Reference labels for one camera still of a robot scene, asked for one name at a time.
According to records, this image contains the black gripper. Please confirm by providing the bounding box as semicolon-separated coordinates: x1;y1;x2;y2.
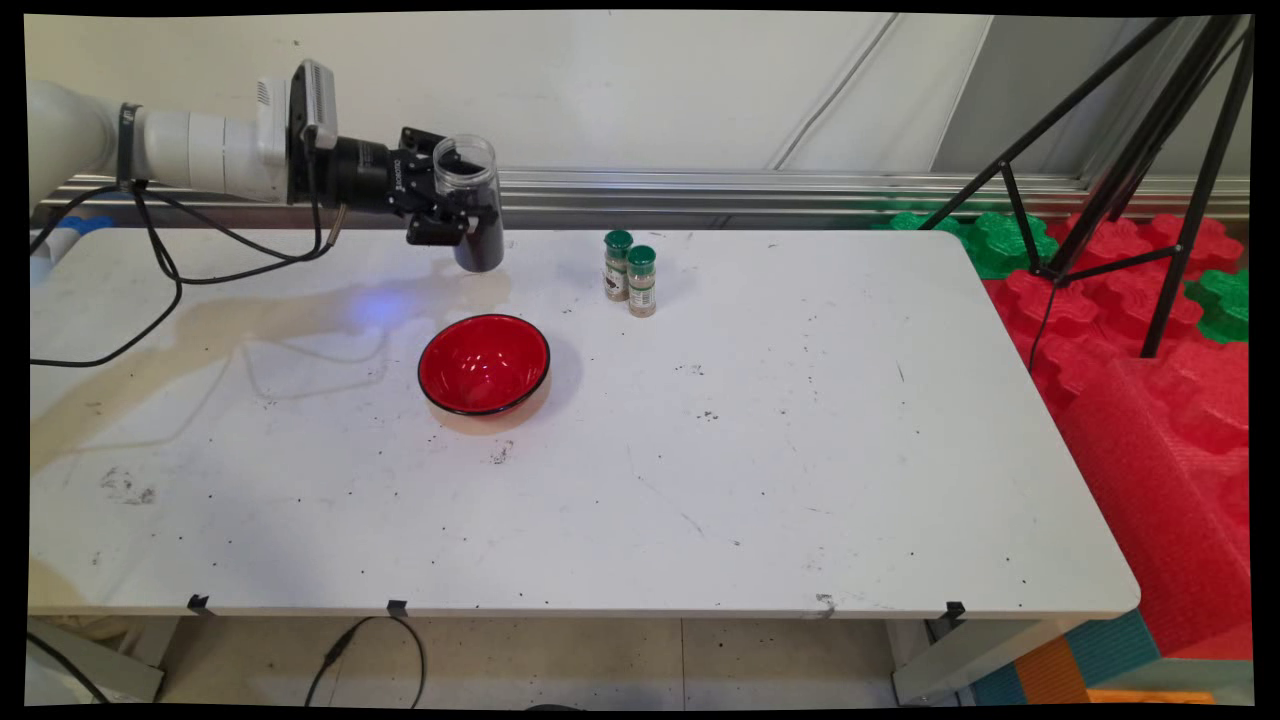
289;126;502;248

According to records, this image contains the clear jar of black grains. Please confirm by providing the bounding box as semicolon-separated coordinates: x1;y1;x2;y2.
432;134;506;274

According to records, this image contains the red bowl with black rim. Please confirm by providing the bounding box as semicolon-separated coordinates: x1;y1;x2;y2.
417;313;552;418

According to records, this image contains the green-lid spice jar dark label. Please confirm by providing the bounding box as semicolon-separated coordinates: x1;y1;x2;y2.
603;230;634;303

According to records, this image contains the green-lid spice jar pale label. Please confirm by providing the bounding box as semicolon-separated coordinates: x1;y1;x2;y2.
627;245;658;319

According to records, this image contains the white and blue roll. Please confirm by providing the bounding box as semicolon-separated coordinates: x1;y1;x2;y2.
30;214;117;287

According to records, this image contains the flat green foam puzzle piece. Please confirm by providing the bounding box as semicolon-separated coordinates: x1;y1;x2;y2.
873;208;963;237

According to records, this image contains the large green foam puzzle piece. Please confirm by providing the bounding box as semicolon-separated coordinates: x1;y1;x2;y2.
963;210;1059;281

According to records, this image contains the grey angled table leg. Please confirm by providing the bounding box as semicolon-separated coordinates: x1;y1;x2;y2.
892;617;1073;706
28;618;166;703

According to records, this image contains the red foam puzzle floor mat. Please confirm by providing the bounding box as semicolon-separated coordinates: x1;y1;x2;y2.
980;212;1251;421

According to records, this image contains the black tripod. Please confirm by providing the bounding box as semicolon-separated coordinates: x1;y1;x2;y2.
918;14;1253;359

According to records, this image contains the teal and orange foam mat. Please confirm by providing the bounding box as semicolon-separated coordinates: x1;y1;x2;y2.
970;608;1253;706

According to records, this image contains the white grey wrist camera box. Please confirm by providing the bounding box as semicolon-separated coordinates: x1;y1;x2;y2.
255;60;339;152

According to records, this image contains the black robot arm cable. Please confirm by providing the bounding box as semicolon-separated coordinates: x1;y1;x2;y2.
30;183;347;369

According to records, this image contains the aluminium rail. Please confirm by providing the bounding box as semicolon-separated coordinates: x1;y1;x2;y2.
40;164;1251;232

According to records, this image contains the black floor cable with plug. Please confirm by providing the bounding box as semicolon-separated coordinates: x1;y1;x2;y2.
304;615;427;709

